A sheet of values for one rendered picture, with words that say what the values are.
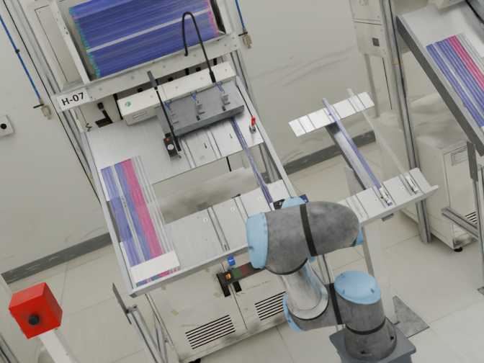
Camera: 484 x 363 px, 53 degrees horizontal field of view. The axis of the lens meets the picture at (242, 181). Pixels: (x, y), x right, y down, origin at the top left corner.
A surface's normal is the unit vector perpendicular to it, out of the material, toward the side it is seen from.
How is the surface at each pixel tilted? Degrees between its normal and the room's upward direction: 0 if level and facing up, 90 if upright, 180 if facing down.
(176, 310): 90
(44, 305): 90
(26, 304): 90
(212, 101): 43
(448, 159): 90
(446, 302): 0
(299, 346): 0
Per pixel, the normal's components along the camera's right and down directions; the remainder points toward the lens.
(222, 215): -0.05, -0.40
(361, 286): -0.16, -0.89
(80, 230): 0.24, 0.35
